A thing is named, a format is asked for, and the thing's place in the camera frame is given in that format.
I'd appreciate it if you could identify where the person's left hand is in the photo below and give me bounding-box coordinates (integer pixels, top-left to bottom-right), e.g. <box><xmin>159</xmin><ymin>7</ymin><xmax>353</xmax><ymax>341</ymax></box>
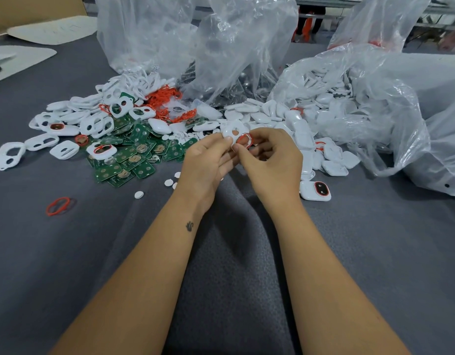
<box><xmin>174</xmin><ymin>133</ymin><xmax>240</xmax><ymax>215</ymax></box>

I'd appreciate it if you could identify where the person's right hand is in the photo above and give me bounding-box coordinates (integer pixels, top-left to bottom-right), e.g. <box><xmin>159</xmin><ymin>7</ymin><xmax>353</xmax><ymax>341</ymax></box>
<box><xmin>232</xmin><ymin>127</ymin><xmax>304</xmax><ymax>210</ymax></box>

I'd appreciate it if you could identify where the white plastic shell with hole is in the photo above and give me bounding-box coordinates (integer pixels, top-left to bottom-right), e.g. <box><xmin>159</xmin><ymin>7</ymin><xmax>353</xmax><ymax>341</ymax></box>
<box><xmin>221</xmin><ymin>120</ymin><xmax>251</xmax><ymax>149</ymax></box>

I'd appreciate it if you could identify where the person's left forearm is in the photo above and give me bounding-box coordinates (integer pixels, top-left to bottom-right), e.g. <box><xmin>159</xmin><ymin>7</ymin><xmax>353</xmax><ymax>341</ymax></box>
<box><xmin>50</xmin><ymin>188</ymin><xmax>212</xmax><ymax>355</ymax></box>

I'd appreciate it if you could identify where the person's right forearm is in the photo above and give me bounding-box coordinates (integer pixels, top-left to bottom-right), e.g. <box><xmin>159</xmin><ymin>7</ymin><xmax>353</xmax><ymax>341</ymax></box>
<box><xmin>264</xmin><ymin>197</ymin><xmax>411</xmax><ymax>355</ymax></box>

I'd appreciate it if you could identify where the pile of small white buttons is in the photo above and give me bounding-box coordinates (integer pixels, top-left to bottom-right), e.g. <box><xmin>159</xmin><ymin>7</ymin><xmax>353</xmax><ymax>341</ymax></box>
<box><xmin>162</xmin><ymin>130</ymin><xmax>213</xmax><ymax>144</ymax></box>

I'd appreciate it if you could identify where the pile of white plastic covers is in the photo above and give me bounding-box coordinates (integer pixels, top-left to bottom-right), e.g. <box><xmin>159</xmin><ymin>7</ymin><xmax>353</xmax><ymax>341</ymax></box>
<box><xmin>148</xmin><ymin>68</ymin><xmax>394</xmax><ymax>181</ymax></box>

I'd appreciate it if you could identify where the assembled white device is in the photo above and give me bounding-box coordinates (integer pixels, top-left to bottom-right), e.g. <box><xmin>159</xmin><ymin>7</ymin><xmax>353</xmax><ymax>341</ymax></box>
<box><xmin>299</xmin><ymin>180</ymin><xmax>332</xmax><ymax>202</ymax></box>

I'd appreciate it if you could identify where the pile of orange rubber rings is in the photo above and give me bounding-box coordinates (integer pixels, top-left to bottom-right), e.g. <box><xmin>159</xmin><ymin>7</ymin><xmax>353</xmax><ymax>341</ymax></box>
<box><xmin>98</xmin><ymin>85</ymin><xmax>198</xmax><ymax>124</ymax></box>

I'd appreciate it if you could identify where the pile of green circuit boards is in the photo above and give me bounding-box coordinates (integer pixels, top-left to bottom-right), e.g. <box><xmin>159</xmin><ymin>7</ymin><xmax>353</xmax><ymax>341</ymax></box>
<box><xmin>86</xmin><ymin>114</ymin><xmax>199</xmax><ymax>188</ymax></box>

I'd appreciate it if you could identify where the grey felt table cover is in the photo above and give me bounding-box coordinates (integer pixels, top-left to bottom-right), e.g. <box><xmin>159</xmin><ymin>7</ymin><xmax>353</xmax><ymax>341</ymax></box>
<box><xmin>0</xmin><ymin>33</ymin><xmax>455</xmax><ymax>355</ymax></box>

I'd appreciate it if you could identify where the clear plastic bag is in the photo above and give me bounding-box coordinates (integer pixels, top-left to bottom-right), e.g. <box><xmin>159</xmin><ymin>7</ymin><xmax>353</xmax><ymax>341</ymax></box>
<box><xmin>372</xmin><ymin>52</ymin><xmax>455</xmax><ymax>198</ymax></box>
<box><xmin>95</xmin><ymin>0</ymin><xmax>199</xmax><ymax>83</ymax></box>
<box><xmin>267</xmin><ymin>43</ymin><xmax>432</xmax><ymax>178</ymax></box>
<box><xmin>327</xmin><ymin>0</ymin><xmax>432</xmax><ymax>53</ymax></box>
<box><xmin>177</xmin><ymin>0</ymin><xmax>299</xmax><ymax>107</ymax></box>

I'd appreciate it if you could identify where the pile of white plastic frames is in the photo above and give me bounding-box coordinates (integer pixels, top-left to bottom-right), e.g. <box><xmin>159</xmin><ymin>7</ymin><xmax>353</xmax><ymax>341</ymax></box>
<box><xmin>0</xmin><ymin>68</ymin><xmax>176</xmax><ymax>171</ymax></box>

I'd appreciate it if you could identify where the metal rack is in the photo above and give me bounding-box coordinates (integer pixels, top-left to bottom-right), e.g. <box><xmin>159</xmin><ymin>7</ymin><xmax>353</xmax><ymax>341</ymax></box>
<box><xmin>198</xmin><ymin>0</ymin><xmax>455</xmax><ymax>34</ymax></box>

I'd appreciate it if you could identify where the white foam sheet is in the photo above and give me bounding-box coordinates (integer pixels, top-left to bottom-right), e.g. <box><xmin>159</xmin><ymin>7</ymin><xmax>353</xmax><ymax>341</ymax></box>
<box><xmin>7</xmin><ymin>16</ymin><xmax>98</xmax><ymax>46</ymax></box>
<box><xmin>0</xmin><ymin>45</ymin><xmax>58</xmax><ymax>86</ymax></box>

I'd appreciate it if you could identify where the brown cardboard panel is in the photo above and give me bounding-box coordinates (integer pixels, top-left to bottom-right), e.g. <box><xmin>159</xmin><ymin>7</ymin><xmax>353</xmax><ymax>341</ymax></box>
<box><xmin>0</xmin><ymin>0</ymin><xmax>88</xmax><ymax>35</ymax></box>

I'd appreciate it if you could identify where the loose orange rubber ring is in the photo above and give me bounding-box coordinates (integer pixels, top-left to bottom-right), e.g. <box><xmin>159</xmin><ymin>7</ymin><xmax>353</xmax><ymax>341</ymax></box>
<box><xmin>46</xmin><ymin>197</ymin><xmax>71</xmax><ymax>217</ymax></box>

